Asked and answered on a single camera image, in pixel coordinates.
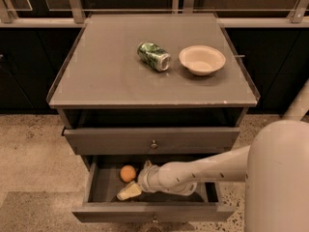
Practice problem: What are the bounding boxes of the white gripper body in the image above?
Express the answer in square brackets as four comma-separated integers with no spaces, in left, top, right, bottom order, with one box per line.
[138,165,161,193]

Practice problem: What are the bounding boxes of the orange fruit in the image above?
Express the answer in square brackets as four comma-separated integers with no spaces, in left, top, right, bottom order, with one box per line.
[120,165,136,183]

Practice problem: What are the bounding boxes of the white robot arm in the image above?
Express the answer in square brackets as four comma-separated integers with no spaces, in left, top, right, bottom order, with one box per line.
[117,81,309,232]

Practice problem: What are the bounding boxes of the round metal drawer knob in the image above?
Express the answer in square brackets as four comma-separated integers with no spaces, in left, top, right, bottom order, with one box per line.
[150,140,158,149]

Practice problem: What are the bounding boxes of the metal lower drawer knob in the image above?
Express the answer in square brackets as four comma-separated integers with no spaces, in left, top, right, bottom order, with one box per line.
[152,215,159,223]

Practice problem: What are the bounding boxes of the grey top drawer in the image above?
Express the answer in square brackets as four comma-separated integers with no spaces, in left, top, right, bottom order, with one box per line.
[64,127,239,155]

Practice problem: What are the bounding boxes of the grey open middle drawer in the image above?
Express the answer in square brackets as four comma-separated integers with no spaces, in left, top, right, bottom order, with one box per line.
[72,155,236,222]

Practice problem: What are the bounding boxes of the grey drawer cabinet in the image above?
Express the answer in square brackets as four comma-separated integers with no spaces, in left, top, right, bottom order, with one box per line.
[47,14,259,164]

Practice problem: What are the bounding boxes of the green crushed soda can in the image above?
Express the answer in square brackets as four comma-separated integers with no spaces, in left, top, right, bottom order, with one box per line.
[137,42,171,73]

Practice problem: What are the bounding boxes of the white paper bowl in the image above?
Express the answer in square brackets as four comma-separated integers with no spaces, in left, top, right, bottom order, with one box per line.
[179,45,226,76]

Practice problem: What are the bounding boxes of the metal railing frame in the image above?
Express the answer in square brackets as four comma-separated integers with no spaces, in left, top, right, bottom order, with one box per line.
[1,0,309,28]

